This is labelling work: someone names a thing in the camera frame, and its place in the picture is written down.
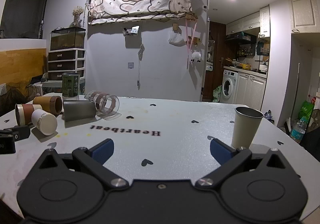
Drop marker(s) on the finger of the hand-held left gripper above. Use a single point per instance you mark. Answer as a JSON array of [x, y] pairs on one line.
[[23, 133]]

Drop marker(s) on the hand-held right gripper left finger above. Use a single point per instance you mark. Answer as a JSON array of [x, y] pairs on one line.
[[103, 151]]

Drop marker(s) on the green tin can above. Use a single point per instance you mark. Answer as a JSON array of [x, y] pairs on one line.
[[70, 84]]

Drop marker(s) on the yellow cooking pot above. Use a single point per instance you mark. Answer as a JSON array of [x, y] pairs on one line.
[[245, 66]]

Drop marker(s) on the dried flower bouquet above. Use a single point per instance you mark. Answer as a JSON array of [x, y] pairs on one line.
[[77, 15]]

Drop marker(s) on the white kitchen wall cabinets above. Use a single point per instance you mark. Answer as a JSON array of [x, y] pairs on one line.
[[243, 24]]

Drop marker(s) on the green plastic bag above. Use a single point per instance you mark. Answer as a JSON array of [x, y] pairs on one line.
[[217, 94]]

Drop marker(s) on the narrow white wall cabinet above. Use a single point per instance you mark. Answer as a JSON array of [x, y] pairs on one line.
[[265, 20]]

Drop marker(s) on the grey metal cup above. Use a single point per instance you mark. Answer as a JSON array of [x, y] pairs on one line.
[[78, 111]]

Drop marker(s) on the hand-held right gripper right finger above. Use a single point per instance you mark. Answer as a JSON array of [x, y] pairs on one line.
[[221, 152]]

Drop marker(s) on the green shopping bag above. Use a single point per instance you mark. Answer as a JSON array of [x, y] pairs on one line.
[[305, 111]]

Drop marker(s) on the white heart print tablecloth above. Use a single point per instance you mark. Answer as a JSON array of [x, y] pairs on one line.
[[175, 134]]

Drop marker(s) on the white kitchen base cabinet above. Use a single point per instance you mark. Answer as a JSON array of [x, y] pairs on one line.
[[251, 89]]

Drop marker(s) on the white hanging bag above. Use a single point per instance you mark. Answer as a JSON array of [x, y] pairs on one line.
[[176, 38]]

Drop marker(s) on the clear striped glass cup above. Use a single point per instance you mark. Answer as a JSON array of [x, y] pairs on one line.
[[105, 103]]

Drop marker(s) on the white washing machine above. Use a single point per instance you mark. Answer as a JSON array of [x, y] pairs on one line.
[[228, 86]]

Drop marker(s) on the clear water bottle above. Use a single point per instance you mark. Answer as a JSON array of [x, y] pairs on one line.
[[298, 131]]

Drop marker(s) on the brown bamboo cup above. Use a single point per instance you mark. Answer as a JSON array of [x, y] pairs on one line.
[[47, 104]]

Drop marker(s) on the glass fish tank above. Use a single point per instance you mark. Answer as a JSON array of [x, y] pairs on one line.
[[67, 38]]

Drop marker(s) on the white paper cup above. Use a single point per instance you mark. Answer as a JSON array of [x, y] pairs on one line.
[[43, 121]]

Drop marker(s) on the white plush toy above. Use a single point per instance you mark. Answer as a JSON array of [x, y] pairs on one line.
[[196, 56]]

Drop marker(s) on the black range hood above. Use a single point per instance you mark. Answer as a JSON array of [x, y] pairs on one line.
[[241, 36]]

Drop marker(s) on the beige metal cup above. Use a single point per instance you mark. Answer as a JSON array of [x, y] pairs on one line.
[[244, 129]]

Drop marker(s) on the wooden wall panel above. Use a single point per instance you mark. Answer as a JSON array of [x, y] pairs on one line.
[[20, 66]]

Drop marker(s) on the dark wooden door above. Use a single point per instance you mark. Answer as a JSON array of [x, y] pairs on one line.
[[217, 46]]

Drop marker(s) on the brown and white cup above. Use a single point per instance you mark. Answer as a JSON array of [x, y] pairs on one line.
[[23, 114]]

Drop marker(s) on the white drawer unit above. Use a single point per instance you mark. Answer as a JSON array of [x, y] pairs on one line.
[[65, 64]]

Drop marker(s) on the large white wall cabinet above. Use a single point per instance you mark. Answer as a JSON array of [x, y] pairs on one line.
[[303, 11]]

